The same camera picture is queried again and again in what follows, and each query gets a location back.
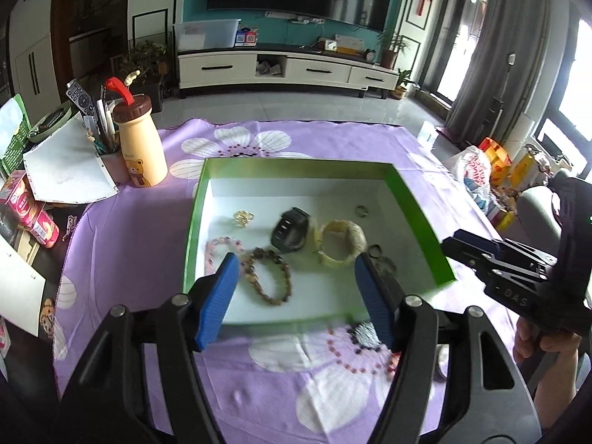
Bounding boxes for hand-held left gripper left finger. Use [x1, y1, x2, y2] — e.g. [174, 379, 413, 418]
[58, 252, 242, 444]

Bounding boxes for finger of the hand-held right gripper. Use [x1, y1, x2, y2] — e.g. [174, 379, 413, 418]
[440, 237, 549, 285]
[453, 229, 558, 266]

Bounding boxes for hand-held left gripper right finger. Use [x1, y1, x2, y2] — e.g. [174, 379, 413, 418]
[354, 251, 543, 444]

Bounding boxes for green jade pendant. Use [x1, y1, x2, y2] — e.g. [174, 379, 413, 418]
[376, 255, 399, 279]

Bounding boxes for pink bead bracelet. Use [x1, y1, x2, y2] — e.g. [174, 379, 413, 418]
[204, 237, 248, 276]

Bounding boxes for brown bead bracelet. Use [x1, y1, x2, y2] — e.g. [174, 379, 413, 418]
[243, 247, 293, 307]

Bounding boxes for cream bangle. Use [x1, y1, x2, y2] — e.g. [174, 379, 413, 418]
[315, 219, 368, 270]

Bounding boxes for black wrist watch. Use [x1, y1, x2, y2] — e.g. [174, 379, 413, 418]
[270, 207, 312, 254]

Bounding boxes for green cardboard box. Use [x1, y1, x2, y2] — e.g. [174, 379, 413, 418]
[182, 157, 456, 329]

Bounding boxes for person's right forearm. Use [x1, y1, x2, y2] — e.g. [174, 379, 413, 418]
[532, 350, 581, 428]

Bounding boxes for person's right hand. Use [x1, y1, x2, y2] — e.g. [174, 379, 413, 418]
[512, 317, 582, 367]

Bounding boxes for black white flower brooch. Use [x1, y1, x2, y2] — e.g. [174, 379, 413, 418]
[347, 320, 384, 349]

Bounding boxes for grey chair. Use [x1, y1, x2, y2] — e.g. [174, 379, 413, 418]
[514, 185, 562, 257]

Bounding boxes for white red plastic bag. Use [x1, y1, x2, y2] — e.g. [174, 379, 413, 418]
[445, 145, 498, 216]

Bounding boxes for yellow red carton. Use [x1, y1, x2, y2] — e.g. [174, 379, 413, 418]
[478, 138, 513, 188]

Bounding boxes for purple floral cloth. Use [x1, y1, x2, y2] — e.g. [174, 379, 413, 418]
[53, 118, 532, 436]

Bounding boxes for small white carton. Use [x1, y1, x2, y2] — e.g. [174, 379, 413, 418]
[418, 121, 440, 148]

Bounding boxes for stick vacuum cleaner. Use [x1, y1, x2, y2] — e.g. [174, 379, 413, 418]
[478, 53, 518, 142]

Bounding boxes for yellow bear bottle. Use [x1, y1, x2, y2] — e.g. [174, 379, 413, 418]
[104, 70, 169, 189]

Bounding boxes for bear shaped coaster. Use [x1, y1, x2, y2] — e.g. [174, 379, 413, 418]
[39, 298, 57, 340]

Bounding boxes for small potted plant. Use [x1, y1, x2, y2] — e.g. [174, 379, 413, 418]
[393, 69, 419, 100]

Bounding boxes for grey curtain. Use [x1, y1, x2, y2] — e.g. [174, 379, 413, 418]
[446, 0, 569, 146]

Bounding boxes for pink yogurt cup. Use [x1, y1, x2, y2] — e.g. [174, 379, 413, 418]
[0, 170, 40, 227]
[25, 208, 61, 249]

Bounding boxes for white paper sheet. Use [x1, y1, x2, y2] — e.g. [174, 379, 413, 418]
[22, 111, 120, 204]

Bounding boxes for pen holder with pens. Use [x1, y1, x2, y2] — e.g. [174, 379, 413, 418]
[83, 85, 123, 155]

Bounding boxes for tall potted plant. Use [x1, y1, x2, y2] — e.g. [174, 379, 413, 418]
[376, 28, 411, 69]

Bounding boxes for white tv cabinet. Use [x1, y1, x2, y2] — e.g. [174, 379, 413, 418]
[176, 50, 399, 100]

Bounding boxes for cardboard items on cabinet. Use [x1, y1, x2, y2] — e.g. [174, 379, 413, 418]
[318, 33, 364, 55]

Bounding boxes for grey remote control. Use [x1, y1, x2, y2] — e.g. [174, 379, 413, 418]
[65, 80, 100, 118]

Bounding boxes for leafy houseplant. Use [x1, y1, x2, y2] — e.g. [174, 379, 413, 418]
[118, 39, 169, 98]

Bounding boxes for green white bag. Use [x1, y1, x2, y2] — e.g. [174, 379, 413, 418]
[0, 93, 33, 181]

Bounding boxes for clear plastic storage box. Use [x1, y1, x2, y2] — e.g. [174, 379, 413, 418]
[173, 18, 242, 51]

